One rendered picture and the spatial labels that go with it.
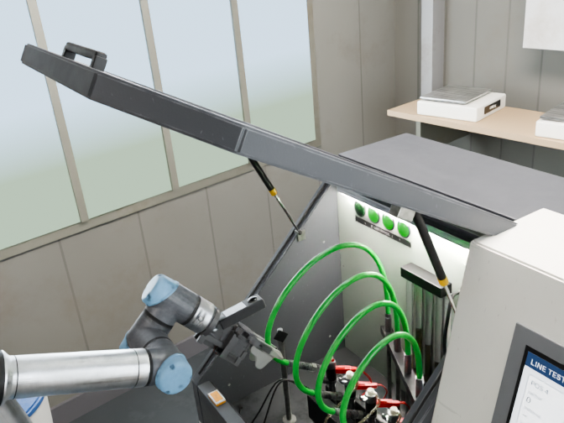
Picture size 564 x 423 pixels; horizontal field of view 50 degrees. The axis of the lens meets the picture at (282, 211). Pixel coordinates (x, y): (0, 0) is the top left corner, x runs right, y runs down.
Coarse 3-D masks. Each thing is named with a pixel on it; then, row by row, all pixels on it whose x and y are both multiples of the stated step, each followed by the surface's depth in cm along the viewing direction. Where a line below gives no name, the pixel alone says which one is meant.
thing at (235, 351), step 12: (216, 312) 136; (216, 324) 135; (240, 324) 141; (204, 336) 136; (216, 336) 138; (228, 336) 139; (240, 336) 138; (216, 348) 139; (228, 348) 137; (240, 348) 139; (228, 360) 137; (240, 360) 138
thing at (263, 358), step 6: (264, 342) 141; (252, 348) 140; (258, 354) 141; (264, 354) 141; (270, 354) 141; (276, 354) 142; (258, 360) 141; (264, 360) 141; (270, 360) 142; (282, 360) 144; (258, 366) 141; (264, 366) 142
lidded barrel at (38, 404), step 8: (24, 400) 231; (32, 400) 231; (40, 400) 233; (24, 408) 227; (32, 408) 228; (40, 408) 234; (48, 408) 243; (32, 416) 229; (40, 416) 235; (48, 416) 242
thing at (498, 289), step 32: (544, 224) 119; (480, 256) 114; (512, 256) 109; (544, 256) 108; (480, 288) 114; (512, 288) 109; (544, 288) 103; (480, 320) 115; (512, 320) 109; (544, 320) 104; (448, 352) 122; (480, 352) 115; (448, 384) 123; (480, 384) 116; (448, 416) 123; (480, 416) 116
